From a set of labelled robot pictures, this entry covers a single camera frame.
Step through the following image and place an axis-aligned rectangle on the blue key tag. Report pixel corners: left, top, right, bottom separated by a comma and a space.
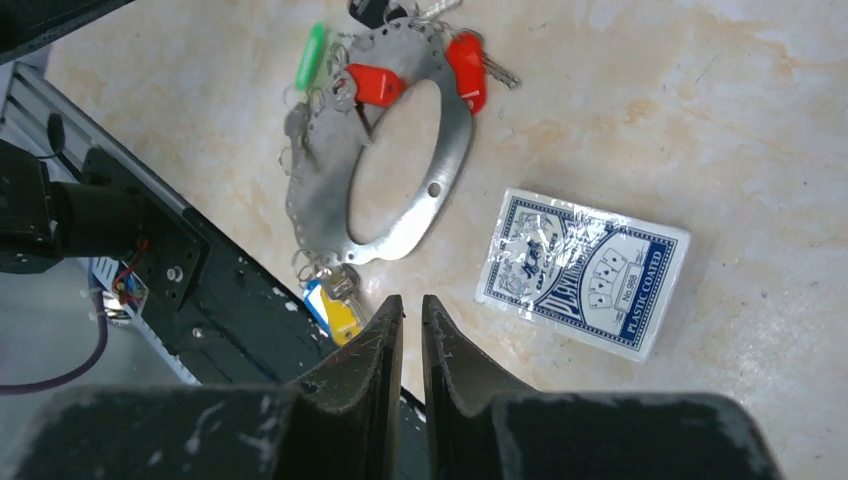
303, 279, 331, 336

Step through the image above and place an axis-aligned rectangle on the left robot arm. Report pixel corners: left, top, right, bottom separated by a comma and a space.
1, 140, 145, 275

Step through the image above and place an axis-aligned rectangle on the perforated metal keyring plate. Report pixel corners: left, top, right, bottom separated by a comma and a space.
284, 18, 474, 265

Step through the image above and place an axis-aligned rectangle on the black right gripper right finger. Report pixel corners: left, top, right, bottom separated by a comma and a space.
421, 295, 782, 479

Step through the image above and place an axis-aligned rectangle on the green key tag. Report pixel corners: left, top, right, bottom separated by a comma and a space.
294, 22, 327, 91

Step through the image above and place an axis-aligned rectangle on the black key tag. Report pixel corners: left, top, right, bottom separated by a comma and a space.
347, 0, 408, 29

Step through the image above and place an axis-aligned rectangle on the playing card deck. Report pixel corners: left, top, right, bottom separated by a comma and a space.
475, 188, 692, 362

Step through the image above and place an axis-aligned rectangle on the yellow key tag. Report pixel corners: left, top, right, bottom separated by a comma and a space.
317, 287, 364, 346

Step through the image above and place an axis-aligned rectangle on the red key tag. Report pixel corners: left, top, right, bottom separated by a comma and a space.
444, 31, 488, 115
345, 63, 408, 109

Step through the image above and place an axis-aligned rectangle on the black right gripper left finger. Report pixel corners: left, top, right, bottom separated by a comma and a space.
13, 295, 404, 479

